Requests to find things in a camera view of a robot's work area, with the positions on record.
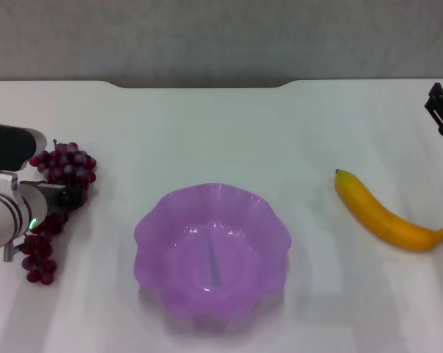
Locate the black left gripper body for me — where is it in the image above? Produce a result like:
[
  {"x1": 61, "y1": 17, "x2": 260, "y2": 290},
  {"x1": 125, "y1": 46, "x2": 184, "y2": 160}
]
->
[{"x1": 19, "y1": 179, "x2": 67, "y2": 217}]

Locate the dark red grape bunch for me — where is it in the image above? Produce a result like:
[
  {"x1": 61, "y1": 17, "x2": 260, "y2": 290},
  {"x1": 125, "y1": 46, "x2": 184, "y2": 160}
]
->
[{"x1": 21, "y1": 139, "x2": 98, "y2": 286}]

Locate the yellow banana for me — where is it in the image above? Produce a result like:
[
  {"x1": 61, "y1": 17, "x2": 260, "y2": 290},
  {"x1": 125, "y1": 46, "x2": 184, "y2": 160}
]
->
[{"x1": 334, "y1": 168, "x2": 443, "y2": 253}]

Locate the purple wavy plastic bowl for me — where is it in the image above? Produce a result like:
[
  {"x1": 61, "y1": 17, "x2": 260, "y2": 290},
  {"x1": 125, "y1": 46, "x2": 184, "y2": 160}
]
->
[{"x1": 133, "y1": 182, "x2": 293, "y2": 320}]

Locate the grey black wrist camera box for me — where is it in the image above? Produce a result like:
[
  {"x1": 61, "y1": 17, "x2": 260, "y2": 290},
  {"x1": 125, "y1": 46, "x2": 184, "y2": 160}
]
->
[{"x1": 0, "y1": 122, "x2": 48, "y2": 174}]

